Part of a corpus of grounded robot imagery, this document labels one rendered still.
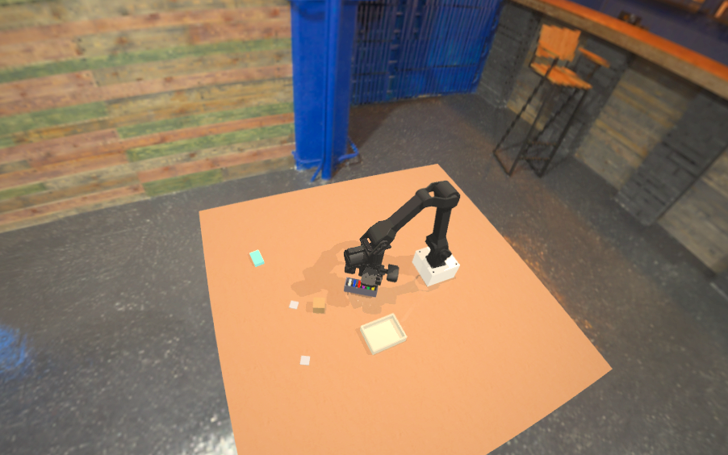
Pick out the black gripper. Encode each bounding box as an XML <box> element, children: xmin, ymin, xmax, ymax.
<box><xmin>344</xmin><ymin>261</ymin><xmax>400</xmax><ymax>283</ymax></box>

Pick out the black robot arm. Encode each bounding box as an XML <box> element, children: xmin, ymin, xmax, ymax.
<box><xmin>344</xmin><ymin>181</ymin><xmax>460</xmax><ymax>288</ymax></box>

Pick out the small orange cube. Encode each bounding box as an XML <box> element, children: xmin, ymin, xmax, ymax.
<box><xmin>313</xmin><ymin>297</ymin><xmax>325</xmax><ymax>314</ymax></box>

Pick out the small light turquoise cube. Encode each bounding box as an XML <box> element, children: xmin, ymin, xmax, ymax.
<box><xmin>249</xmin><ymin>250</ymin><xmax>265</xmax><ymax>267</ymax></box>

